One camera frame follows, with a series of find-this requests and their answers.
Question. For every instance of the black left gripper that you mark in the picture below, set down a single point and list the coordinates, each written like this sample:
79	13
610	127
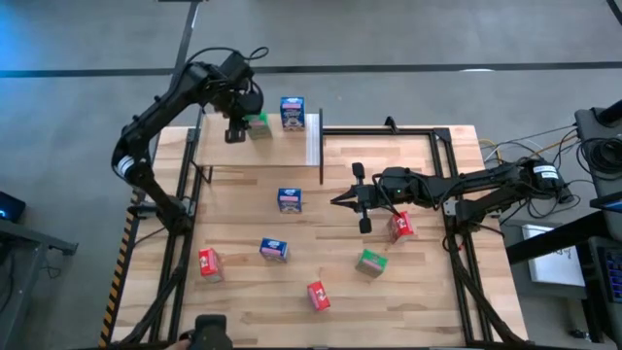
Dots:
245	102

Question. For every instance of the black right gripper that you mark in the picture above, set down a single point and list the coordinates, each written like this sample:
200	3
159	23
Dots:
369	197

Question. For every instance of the green Apple Jacks cereal box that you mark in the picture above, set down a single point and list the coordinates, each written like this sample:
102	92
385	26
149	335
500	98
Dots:
371	264
260	130

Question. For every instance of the blue Frosted Flakes cereal box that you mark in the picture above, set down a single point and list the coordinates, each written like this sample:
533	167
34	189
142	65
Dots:
273	250
292	116
289	201

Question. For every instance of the red Froot Loops cereal box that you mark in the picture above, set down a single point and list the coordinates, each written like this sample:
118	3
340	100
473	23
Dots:
319	296
402	228
211	266

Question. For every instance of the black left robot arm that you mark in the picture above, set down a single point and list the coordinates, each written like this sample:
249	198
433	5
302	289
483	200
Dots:
160	104

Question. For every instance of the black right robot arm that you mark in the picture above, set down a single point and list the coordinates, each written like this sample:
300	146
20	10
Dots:
486	182

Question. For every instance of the wooden shelf board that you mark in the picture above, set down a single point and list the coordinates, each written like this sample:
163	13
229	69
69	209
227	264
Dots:
272	150

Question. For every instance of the translucent white shelf end strip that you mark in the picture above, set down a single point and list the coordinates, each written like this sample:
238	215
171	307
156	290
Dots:
312	146

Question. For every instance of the yellow black hazard tape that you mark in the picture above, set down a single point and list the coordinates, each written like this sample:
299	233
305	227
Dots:
119	272

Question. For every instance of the black handheld device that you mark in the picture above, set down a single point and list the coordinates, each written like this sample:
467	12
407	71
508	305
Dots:
211	333

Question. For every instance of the black desk beam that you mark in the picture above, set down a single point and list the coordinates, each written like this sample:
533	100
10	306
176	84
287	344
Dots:
549	243

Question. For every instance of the white paper sheet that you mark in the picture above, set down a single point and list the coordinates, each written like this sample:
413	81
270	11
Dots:
554	269

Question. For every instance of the person's hand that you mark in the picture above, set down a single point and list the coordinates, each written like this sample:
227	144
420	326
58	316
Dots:
180	345

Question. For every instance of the black device with blue light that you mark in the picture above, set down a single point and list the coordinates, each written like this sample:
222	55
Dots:
10	206

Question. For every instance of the grey metal stand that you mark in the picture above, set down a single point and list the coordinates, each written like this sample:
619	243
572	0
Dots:
588	126

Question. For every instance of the grey desk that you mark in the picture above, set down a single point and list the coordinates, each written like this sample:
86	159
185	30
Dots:
19	272

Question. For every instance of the black keyboard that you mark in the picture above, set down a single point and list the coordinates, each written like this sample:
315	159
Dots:
612	272

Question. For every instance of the black metal shelf frame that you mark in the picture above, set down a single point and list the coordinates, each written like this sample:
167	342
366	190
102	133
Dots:
321	175

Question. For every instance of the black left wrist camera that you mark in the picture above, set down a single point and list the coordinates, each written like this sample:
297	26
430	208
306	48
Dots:
240	65

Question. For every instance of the black aluminium table frame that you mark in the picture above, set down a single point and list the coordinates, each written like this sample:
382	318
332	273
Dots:
379	131

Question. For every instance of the black clamp bracket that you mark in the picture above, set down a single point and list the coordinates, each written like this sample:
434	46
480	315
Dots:
390	124

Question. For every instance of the silver metal bracket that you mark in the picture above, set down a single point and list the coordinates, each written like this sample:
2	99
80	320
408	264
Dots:
449	208

